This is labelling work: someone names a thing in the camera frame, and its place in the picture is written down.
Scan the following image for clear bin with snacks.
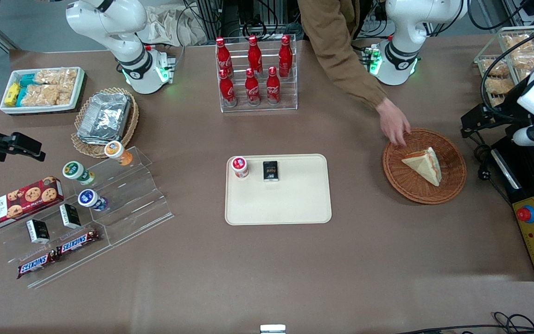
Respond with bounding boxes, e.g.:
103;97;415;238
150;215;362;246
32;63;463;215
474;25;534;108

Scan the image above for white rectangular snack tray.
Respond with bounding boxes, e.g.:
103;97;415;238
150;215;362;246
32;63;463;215
0;67;86;116

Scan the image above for brown jacket sleeve forearm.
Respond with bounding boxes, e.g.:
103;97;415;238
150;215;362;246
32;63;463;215
297;0;388;111

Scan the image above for beige plastic tray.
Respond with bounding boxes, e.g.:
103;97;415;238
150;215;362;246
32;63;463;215
224;154;332;226

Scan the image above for round brown wicker basket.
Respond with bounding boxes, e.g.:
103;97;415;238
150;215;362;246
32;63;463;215
382;128;467;205

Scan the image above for beige cloth bag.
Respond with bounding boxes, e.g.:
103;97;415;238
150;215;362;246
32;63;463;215
137;4;208;47

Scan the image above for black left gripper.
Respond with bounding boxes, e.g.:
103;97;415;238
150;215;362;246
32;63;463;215
461;91;534;139

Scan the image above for red Walkers cookie box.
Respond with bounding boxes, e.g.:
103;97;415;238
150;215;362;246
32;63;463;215
0;176;64;233

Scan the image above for clear bag rice crackers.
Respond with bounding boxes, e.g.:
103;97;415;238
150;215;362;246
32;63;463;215
21;84;74;107
33;68;79;87

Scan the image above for aluminium frame rack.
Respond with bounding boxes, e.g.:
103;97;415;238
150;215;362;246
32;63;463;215
196;0;305;41

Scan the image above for orange lid gum bottle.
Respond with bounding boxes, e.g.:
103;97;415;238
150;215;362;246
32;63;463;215
104;141;134;167

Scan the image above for clear bag fried snack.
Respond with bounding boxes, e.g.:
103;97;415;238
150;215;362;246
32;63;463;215
484;76;516;97
480;58;509;78
501;34;534;52
510;50;534;71

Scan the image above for clear acrylic step shelf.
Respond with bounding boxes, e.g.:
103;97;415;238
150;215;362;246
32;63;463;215
0;146;175;289

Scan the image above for red lid gum bottle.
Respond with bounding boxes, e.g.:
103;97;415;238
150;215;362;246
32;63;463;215
231;156;250;180

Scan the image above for black metal base platform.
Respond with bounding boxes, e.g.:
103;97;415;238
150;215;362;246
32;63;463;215
489;134;534;283

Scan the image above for person's bare hand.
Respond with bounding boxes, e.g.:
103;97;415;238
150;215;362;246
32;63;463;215
376;98;412;148

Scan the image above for red cola bottle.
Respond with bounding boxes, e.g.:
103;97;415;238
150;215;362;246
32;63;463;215
278;35;293;78
219;68;238;108
247;35;263;75
266;66;281;105
215;37;234;77
244;68;261;107

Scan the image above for aluminium foil tray stack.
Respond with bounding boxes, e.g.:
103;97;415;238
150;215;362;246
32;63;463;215
76;92;132;145

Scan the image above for green lid gum bottle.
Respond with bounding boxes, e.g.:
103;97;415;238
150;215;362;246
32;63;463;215
62;161;95;186

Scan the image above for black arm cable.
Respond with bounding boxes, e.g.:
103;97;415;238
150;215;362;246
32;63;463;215
480;20;534;113

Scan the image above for yellow snack packet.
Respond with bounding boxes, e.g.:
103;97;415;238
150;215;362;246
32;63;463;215
3;82;21;108

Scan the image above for black floor cable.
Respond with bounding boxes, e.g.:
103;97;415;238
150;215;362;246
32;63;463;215
396;311;534;334

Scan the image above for clear acrylic bottle rack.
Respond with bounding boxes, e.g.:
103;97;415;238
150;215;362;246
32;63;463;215
215;33;299;113

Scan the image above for oval light wicker basket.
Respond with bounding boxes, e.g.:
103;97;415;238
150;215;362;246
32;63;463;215
71;87;140;159

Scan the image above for Snickers chocolate bar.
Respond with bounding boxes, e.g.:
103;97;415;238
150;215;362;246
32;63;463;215
16;252;60;280
57;229;101;257

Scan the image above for blue lid gum bottle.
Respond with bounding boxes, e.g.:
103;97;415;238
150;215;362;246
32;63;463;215
77;189;108;212

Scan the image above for triangular sandwich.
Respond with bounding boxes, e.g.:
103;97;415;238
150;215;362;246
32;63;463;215
401;147;443;187

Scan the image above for small black white box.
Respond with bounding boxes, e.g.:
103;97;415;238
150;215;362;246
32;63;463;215
59;203;83;230
25;218;51;245

